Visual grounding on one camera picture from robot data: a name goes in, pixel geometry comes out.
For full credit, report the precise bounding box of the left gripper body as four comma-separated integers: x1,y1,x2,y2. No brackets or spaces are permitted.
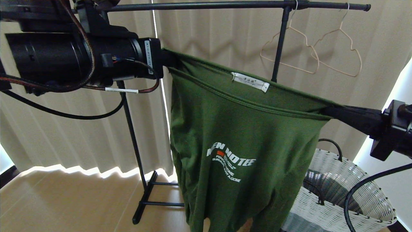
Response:
5,31,164,94

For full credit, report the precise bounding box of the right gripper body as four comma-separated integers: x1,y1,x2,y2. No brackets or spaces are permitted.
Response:
370,100,412,162

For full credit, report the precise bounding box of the pink clothes hanger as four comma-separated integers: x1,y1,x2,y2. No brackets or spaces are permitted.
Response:
260,8,320,75
310,3,363,78

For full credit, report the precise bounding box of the green long-sleeved shirt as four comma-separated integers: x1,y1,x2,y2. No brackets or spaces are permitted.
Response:
161,48,339,232

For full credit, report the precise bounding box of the white laundry basket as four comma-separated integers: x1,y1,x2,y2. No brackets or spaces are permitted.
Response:
280,138,398,232

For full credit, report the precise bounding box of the black clothes rack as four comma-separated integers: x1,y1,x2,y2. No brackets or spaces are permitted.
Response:
102,0,371,225

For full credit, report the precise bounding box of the beige curtain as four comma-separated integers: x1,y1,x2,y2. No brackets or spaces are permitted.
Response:
0,0,412,179

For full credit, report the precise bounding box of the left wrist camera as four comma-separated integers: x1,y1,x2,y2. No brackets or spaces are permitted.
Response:
72,0,139,39

